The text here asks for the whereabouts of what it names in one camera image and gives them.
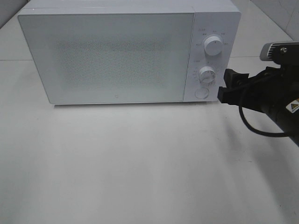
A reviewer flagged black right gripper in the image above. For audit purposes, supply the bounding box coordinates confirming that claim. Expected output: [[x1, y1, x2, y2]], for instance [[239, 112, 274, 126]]
[[217, 65, 299, 131]]

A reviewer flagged white timer knob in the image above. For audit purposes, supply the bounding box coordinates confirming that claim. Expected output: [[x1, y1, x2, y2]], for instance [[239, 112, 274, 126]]
[[199, 66, 216, 84]]

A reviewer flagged white microwave door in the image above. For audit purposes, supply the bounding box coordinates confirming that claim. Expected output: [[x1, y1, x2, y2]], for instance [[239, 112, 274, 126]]
[[19, 14, 194, 105]]

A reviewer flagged round door release button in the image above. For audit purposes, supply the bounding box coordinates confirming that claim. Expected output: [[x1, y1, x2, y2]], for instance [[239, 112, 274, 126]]
[[194, 88, 209, 99]]

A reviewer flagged white upper power knob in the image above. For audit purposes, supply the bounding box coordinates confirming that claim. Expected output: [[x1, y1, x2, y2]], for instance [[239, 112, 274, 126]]
[[203, 35, 223, 56]]

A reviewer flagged white microwave oven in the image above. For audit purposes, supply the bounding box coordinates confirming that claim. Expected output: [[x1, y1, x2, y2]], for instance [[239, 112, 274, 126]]
[[18, 0, 241, 104]]

